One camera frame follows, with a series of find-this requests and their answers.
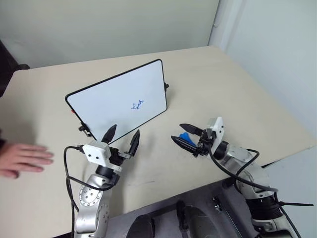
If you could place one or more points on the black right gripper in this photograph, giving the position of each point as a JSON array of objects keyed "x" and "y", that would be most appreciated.
[{"x": 204, "y": 143}]

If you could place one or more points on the black-framed whiteboard with stand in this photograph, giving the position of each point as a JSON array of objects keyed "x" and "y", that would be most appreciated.
[{"x": 119, "y": 94}]

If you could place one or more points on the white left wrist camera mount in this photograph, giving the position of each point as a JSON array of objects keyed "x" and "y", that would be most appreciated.
[{"x": 96, "y": 152}]

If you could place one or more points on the black zip tie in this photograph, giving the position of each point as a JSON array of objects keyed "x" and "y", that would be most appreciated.
[{"x": 297, "y": 204}]

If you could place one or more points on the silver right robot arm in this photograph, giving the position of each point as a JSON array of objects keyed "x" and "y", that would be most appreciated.
[{"x": 250, "y": 171}]

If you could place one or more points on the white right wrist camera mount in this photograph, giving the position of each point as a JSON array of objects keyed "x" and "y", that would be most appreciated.
[{"x": 218, "y": 129}]

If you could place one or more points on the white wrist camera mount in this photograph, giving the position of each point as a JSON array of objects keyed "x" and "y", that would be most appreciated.
[
  {"x": 96, "y": 152},
  {"x": 218, "y": 129}
]

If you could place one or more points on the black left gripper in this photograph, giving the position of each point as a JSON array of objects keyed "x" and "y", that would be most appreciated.
[{"x": 116, "y": 158}]

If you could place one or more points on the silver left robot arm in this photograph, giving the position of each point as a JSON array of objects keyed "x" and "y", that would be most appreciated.
[{"x": 90, "y": 196}]

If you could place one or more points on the person's bare hand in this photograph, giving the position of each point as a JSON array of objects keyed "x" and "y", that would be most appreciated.
[{"x": 22, "y": 158}]

